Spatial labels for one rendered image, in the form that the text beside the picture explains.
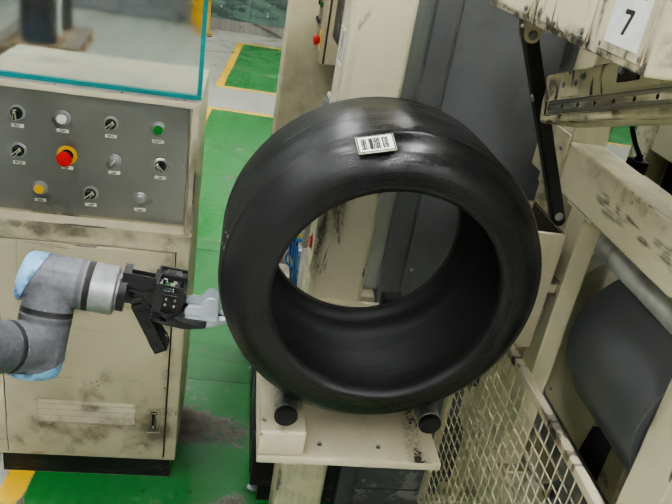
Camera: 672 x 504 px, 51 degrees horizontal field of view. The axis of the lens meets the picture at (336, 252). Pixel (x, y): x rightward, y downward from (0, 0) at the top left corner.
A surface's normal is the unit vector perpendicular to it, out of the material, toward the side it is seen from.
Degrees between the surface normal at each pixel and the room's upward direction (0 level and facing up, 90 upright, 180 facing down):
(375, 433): 0
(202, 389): 0
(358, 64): 90
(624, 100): 90
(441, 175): 79
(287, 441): 90
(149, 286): 90
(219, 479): 0
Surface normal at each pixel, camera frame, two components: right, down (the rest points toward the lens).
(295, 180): -0.35, -0.22
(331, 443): 0.15, -0.89
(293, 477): 0.10, 0.45
